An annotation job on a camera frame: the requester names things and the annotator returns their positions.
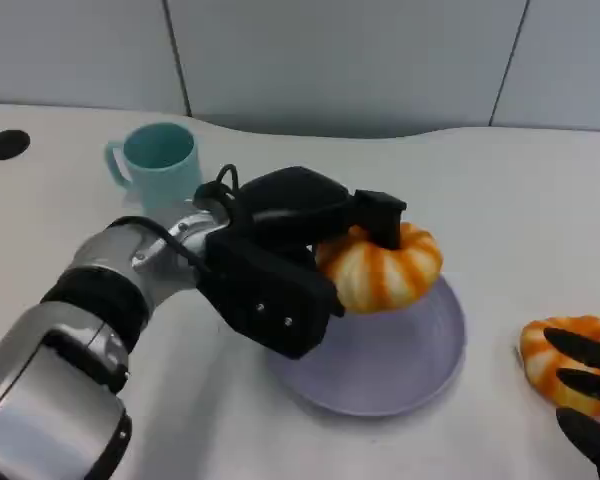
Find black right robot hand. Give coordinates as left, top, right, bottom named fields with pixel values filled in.
left=543, top=326, right=600, bottom=480

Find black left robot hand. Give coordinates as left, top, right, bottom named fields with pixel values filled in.
left=233, top=166, right=409, bottom=269

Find orange and white bread roll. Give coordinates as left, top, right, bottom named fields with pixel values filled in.
left=313, top=221, right=445, bottom=316
left=517, top=315, right=600, bottom=418

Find pale green mug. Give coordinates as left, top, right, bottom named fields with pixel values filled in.
left=103, top=122, right=205, bottom=212

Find lilac plate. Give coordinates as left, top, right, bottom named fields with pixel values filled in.
left=261, top=272, right=468, bottom=418

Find black round table grommet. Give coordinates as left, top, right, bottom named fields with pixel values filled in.
left=0, top=129, right=32, bottom=162

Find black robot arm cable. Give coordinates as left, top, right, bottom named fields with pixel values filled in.
left=193, top=163, right=352, bottom=236
left=113, top=215, right=212, bottom=274

